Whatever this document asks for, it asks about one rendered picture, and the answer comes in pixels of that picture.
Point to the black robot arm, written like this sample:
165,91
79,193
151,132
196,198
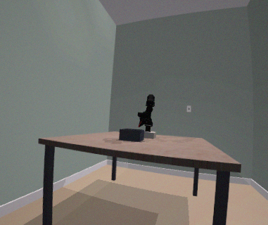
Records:
150,104

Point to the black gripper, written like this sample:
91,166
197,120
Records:
144,120

